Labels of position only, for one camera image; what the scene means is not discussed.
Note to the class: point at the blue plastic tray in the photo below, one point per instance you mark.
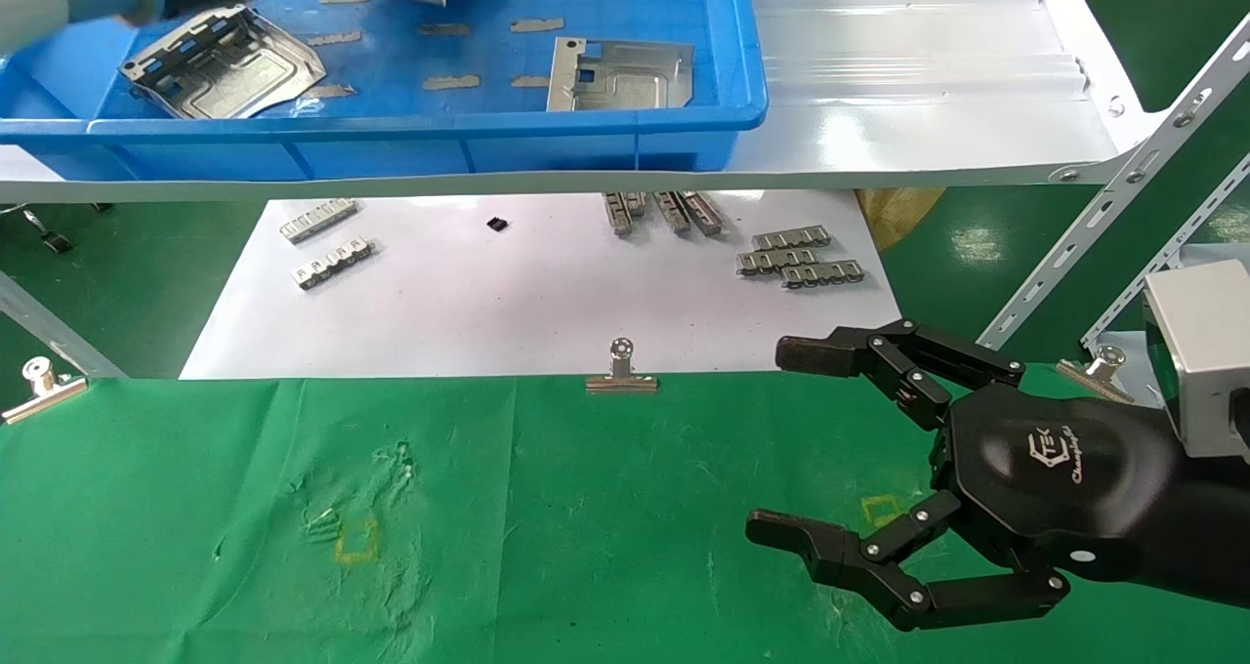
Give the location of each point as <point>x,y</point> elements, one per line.
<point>391,142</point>

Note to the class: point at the grey metal frame bar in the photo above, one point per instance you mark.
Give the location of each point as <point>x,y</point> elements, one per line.
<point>49,327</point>

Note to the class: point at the yellowish brown bag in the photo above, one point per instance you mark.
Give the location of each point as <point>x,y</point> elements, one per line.
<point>898,217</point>

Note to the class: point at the bent sheet metal part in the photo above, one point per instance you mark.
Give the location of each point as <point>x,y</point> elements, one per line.
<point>229,68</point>

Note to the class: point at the white shelf board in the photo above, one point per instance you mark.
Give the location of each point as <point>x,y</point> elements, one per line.
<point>928,107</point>

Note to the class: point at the white perforated angle bar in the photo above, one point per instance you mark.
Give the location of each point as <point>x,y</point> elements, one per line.
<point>1172,254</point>
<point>1123,186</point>

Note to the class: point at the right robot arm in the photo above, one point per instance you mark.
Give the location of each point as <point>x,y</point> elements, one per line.
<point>1211,527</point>

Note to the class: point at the green table cloth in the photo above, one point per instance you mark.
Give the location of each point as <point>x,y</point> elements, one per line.
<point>586,527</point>

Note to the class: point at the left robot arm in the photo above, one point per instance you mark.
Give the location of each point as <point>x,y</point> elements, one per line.
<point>59,0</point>

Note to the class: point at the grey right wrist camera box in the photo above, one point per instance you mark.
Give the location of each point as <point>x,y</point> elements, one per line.
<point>1206,352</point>

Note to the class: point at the white paper sheet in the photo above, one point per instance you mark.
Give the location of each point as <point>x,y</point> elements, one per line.
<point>547,303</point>

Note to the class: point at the flat sheet metal part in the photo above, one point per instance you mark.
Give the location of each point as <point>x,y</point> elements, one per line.
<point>625,78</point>

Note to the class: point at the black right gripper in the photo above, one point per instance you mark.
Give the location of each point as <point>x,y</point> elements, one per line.
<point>1055,469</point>

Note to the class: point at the black metal caster foot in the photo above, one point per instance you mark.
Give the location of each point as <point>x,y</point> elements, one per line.
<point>51,238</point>

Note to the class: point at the silver binder clip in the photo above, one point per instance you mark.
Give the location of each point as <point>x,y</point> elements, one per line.
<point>1099,376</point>
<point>621,381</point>
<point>44,395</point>

